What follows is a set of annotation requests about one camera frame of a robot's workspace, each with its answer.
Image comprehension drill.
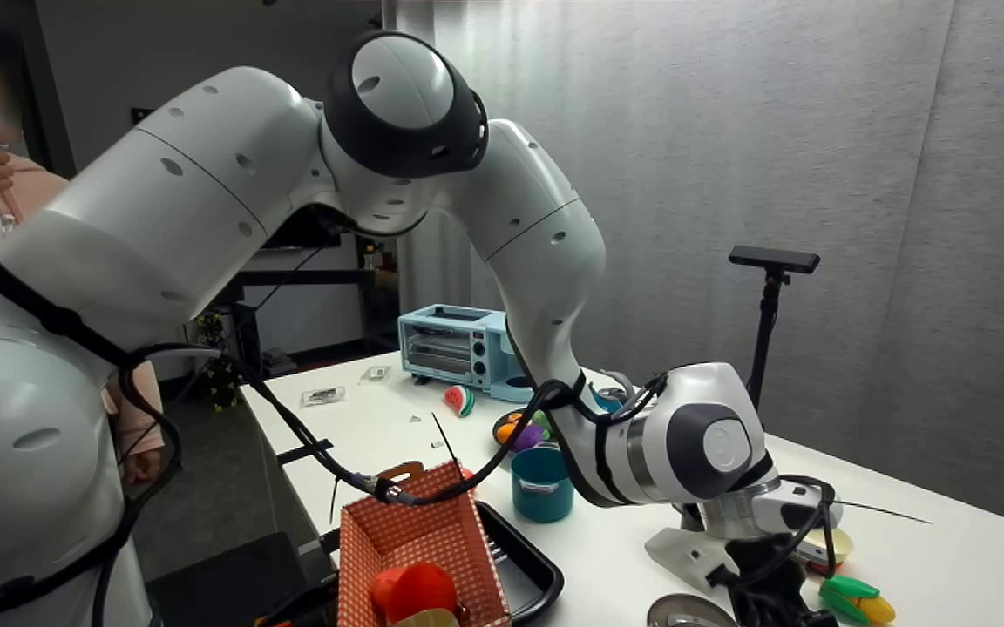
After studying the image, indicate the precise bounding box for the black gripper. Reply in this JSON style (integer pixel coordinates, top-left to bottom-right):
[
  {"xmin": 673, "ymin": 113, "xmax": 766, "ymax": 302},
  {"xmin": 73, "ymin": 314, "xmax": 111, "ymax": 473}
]
[{"xmin": 709, "ymin": 472, "xmax": 844, "ymax": 627}]

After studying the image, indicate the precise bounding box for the grey round pot lid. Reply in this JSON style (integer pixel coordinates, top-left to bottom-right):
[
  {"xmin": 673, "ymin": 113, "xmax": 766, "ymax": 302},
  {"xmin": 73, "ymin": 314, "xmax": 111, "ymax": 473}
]
[{"xmin": 645, "ymin": 594, "xmax": 740, "ymax": 627}]

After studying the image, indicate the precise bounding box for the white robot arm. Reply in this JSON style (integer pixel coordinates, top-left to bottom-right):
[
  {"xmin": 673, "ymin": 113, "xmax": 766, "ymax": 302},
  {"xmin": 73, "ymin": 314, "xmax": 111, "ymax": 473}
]
[{"xmin": 0, "ymin": 32, "xmax": 830, "ymax": 627}]

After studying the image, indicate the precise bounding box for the green yellow toy corn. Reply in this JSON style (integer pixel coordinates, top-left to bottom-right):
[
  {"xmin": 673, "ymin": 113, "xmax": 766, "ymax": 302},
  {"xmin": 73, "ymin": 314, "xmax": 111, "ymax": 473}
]
[{"xmin": 821, "ymin": 576, "xmax": 897, "ymax": 627}]

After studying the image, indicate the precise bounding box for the black baking tray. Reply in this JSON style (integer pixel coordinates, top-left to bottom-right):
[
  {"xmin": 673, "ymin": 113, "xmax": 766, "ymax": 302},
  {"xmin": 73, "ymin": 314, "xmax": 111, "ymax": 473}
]
[{"xmin": 250, "ymin": 502, "xmax": 564, "ymax": 627}]

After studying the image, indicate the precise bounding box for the dark plate of toy food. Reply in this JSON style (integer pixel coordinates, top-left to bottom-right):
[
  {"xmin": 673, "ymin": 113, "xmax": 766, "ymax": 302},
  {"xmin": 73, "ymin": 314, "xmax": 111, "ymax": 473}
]
[{"xmin": 493, "ymin": 413, "xmax": 550, "ymax": 452}]

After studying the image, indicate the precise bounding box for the red toy tomato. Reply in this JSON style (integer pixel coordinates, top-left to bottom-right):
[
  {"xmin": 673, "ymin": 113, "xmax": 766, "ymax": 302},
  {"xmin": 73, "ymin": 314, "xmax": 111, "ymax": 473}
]
[{"xmin": 370, "ymin": 561, "xmax": 458, "ymax": 625}]

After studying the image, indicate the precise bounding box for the light blue toy oven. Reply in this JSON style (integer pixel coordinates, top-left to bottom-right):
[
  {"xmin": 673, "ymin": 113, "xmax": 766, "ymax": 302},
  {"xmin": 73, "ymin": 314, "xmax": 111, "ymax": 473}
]
[{"xmin": 398, "ymin": 302, "xmax": 534, "ymax": 406}]

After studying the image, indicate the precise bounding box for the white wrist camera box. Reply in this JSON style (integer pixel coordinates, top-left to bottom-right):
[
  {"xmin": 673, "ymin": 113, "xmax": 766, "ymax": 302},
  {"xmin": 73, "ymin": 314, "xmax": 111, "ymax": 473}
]
[{"xmin": 645, "ymin": 529, "xmax": 730, "ymax": 594}]

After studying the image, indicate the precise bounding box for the blue pot with handles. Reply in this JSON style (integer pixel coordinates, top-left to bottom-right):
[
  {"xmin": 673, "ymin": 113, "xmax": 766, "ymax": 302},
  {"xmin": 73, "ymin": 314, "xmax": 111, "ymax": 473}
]
[{"xmin": 514, "ymin": 450, "xmax": 572, "ymax": 524}]

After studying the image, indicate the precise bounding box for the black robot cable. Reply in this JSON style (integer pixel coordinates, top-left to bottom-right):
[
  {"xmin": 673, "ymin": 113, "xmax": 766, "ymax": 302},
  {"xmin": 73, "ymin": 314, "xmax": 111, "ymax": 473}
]
[{"xmin": 116, "ymin": 336, "xmax": 599, "ymax": 509}]

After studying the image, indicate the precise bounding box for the black camera tripod stand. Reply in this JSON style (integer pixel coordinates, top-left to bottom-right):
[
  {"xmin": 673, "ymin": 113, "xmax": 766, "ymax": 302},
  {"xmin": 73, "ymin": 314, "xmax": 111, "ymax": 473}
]
[{"xmin": 730, "ymin": 243, "xmax": 821, "ymax": 402}]

